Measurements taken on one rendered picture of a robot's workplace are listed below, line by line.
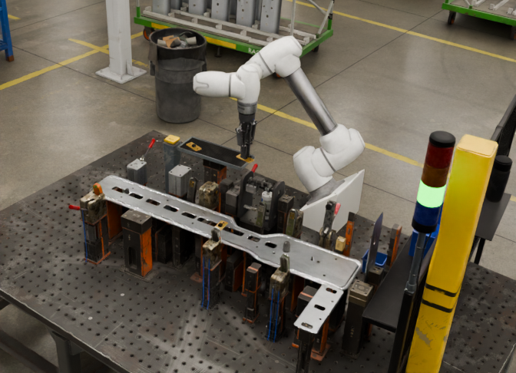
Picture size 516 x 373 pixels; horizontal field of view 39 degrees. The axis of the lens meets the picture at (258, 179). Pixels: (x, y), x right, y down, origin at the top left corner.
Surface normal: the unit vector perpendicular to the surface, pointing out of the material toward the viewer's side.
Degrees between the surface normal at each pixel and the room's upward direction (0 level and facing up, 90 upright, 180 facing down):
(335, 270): 0
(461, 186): 90
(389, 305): 0
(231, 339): 0
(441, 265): 90
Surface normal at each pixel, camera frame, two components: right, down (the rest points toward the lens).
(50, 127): 0.05, -0.85
